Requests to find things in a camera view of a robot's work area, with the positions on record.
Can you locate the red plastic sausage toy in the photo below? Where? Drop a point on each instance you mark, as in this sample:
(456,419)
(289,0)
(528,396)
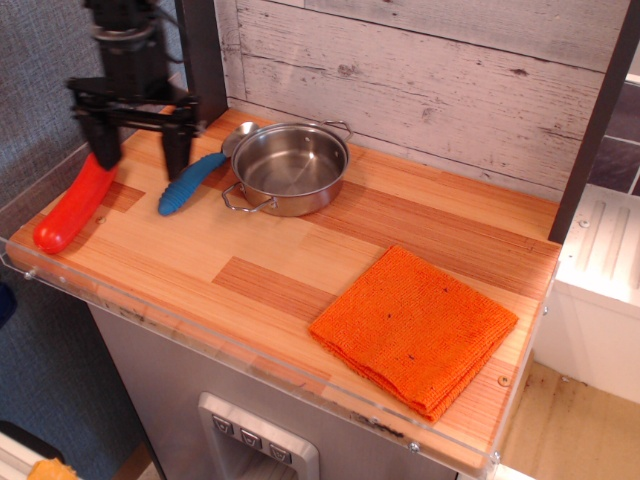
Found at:
(76,207)

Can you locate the orange folded cloth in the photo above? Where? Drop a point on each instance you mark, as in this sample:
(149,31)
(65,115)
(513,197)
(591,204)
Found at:
(414,331)

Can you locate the grey toy fridge cabinet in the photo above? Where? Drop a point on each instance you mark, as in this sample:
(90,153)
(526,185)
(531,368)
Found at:
(209,416)

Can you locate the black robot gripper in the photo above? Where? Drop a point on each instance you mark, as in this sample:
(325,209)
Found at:
(134,91)

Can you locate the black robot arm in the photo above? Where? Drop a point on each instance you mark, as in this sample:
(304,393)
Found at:
(128,19)

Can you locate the white toy sink unit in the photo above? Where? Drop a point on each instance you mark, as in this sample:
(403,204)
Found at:
(590,327)

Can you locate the yellow object bottom left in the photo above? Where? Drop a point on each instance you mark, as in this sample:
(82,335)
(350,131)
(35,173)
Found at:
(51,469)

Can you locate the dark right shelf post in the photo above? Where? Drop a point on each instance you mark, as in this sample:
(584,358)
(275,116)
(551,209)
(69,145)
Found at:
(619,65)

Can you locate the dark shelf post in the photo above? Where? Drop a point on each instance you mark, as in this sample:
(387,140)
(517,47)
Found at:
(619,65)
(202,54)

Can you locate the blue handled metal spoon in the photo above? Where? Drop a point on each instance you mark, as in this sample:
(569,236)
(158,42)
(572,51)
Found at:
(179,191)

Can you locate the clear acrylic edge guard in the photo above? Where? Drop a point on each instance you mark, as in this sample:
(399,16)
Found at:
(467,461)

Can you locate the stainless steel pot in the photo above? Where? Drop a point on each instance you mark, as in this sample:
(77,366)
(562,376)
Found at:
(290,169)

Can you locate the dark left shelf post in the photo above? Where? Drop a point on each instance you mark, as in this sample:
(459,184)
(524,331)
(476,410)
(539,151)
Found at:
(202,54)

